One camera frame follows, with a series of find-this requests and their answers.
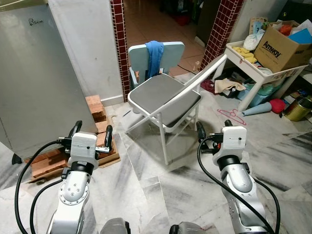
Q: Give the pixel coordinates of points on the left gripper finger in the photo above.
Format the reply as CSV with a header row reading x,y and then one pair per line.
x,y
108,136
75,129

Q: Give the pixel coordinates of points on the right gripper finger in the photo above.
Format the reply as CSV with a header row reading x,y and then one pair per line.
x,y
228,123
201,132

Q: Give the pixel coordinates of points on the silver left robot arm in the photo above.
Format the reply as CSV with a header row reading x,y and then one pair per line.
x,y
73,195

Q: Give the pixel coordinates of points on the black fridge foot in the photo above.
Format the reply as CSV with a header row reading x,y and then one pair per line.
x,y
17,160

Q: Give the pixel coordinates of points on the grey fridge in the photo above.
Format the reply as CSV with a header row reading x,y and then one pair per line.
x,y
39,73

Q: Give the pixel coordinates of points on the tall red brick stack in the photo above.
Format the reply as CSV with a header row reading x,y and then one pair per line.
x,y
96,108

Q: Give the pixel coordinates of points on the red brick platform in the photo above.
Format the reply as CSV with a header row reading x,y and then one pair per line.
x,y
46,165

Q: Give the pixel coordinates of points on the blue cone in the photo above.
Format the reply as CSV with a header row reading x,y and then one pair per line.
x,y
256,110

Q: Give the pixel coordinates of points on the beige cloth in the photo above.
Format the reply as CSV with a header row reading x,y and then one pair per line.
x,y
229,86

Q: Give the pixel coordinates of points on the dark red cloth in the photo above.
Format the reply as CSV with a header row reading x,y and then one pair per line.
x,y
208,86

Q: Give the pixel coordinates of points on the teal plastic bags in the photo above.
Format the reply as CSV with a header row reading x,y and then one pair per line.
x,y
263,91

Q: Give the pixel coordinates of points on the grey white folding chair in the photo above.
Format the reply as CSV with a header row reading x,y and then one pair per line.
x,y
165,97

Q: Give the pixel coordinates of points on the red ball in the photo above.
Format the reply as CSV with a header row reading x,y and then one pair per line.
x,y
278,106

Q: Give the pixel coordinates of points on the brass coloured tin can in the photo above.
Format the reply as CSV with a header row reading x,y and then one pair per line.
x,y
297,109

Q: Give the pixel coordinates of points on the yellow cloth bundle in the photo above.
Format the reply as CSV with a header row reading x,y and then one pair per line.
x,y
243,52

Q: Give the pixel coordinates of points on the white plastic cart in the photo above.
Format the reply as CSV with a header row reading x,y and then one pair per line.
x,y
285,72

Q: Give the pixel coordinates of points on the white plastic bag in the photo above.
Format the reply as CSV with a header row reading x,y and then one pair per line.
x,y
253,42

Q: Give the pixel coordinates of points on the blue cloth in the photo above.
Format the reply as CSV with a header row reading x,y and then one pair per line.
x,y
155,58

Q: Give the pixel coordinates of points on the brown Amway cardboard box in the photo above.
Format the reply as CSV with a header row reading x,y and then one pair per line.
x,y
278,51

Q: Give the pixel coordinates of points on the narrow maroon tiled pillar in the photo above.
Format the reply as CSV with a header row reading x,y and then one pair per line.
x,y
119,48

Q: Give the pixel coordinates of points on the silver right robot leg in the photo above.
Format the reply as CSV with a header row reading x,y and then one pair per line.
x,y
187,229

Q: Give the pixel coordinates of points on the wide maroon tiled pillar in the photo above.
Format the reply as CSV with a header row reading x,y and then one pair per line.
x,y
222,29

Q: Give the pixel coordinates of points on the orange packet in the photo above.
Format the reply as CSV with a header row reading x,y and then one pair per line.
x,y
285,29

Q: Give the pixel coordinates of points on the blue flat packet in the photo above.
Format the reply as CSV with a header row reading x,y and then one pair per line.
x,y
300,36

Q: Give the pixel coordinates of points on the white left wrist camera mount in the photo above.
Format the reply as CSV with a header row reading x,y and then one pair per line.
x,y
83,146

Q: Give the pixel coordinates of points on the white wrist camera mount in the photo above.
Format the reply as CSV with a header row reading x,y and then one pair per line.
x,y
235,141
83,146

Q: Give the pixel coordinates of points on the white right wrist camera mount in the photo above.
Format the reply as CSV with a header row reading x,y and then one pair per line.
x,y
235,141

